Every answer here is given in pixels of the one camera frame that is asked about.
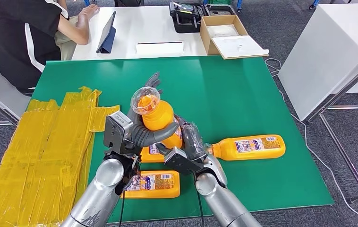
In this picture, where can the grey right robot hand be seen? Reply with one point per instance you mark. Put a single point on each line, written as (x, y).
(194, 141)

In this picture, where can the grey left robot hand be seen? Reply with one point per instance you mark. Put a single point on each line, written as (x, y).
(147, 137)

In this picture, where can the person's right hand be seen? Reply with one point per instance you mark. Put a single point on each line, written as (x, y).
(89, 12)

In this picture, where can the orange Tide detergent bottle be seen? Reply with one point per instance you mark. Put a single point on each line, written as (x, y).
(166, 191)
(146, 158)
(229, 152)
(160, 116)

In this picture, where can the person's right forearm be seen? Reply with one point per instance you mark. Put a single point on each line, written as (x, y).
(83, 33)

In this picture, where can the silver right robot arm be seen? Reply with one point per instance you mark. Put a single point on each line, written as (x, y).
(222, 200)

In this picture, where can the tablet in dark folding case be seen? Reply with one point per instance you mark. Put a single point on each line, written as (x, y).
(105, 34)

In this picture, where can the black chair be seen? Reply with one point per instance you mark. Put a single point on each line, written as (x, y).
(129, 3)

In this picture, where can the green table mat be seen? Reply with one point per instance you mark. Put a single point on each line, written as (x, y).
(229, 94)

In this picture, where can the white desk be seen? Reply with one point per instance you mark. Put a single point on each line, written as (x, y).
(147, 28)

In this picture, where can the flat white box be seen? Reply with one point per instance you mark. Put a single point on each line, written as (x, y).
(159, 48)

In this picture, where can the person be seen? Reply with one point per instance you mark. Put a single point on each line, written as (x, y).
(10, 40)

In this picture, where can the black tool case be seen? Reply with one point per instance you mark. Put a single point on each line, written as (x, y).
(185, 18)

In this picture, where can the open cardboard box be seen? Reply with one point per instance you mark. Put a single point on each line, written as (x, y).
(241, 47)

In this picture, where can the yellow taped cardboard sheet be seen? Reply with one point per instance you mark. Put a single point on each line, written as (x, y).
(41, 156)

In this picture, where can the white foam insert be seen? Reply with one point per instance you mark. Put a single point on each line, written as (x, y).
(222, 30)

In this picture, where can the green plastic crate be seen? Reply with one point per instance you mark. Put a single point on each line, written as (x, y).
(219, 2)

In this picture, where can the white table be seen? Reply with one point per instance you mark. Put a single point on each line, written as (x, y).
(323, 56)

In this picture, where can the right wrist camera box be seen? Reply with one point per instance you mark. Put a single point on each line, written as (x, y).
(180, 161)

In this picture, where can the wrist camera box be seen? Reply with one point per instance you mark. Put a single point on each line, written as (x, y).
(180, 161)
(116, 131)

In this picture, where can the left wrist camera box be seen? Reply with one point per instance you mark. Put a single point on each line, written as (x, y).
(116, 131)

